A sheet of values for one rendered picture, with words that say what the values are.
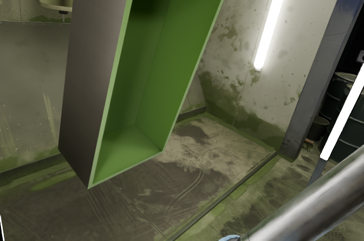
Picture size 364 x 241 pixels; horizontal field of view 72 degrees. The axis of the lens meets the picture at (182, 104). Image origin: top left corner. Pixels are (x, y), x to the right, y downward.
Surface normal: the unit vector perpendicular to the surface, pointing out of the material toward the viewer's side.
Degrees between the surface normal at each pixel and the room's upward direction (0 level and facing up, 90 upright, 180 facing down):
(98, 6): 90
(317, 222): 73
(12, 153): 57
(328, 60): 90
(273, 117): 90
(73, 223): 0
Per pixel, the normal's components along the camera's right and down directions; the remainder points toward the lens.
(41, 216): 0.17, -0.90
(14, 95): 0.70, -0.17
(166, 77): -0.64, 0.20
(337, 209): -0.26, 0.11
